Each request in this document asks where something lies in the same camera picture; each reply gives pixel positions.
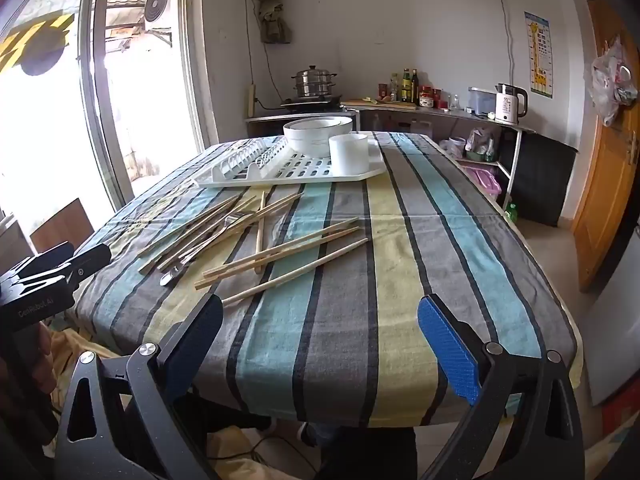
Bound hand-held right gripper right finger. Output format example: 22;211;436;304
416;292;586;480

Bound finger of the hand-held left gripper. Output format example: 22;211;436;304
10;241;75;279
62;243;112;287

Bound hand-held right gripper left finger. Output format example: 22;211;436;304
52;292;224;480

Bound metal fork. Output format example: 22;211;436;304
172;212;256;268

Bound group of wooden chopsticks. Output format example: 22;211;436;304
137;191;370;307

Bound white plastic dish rack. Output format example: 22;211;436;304
192;132;388;190

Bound white utensil cup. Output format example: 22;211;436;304
328;133;370;176

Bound person's left hand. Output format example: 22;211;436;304
31;327;57;391

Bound brown wooden board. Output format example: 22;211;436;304
30;197;96;256

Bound metal spoon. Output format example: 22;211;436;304
159;215;241;287

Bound striped tablecloth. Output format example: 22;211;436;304
67;132;586;428

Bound black panel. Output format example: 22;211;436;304
500;132;578;228

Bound food packets in bags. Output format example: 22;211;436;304
466;127;501;161

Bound metal stove stand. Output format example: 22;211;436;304
244;107;361;137

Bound yellow and black sign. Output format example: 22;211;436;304
0;12;76;76

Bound white bowl with dark rim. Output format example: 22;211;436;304
283;116;355;158

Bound wooden door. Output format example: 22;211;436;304
570;0;640;293

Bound metal kitchen counter shelf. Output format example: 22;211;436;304
340;102;536;221

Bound white electric kettle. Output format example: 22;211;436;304
495;83;529;125

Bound wooden cutting board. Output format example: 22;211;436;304
345;99;418;110

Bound induction cooker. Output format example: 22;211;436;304
280;94;343;111

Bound outdoor air conditioner unit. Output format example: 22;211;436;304
142;0;173;36

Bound steel steamer pot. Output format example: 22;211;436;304
291;65;337;99

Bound hanging olive cloth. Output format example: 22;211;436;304
250;0;293;46

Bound hanging plastic bags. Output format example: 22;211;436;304
585;37;640;128

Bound white window frame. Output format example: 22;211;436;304
77;0;221;211

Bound black power strip cable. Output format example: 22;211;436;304
244;0;283;108

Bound giraffe wall poster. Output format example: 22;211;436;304
524;10;556;100

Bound black wall cable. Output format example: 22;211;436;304
490;0;517;88

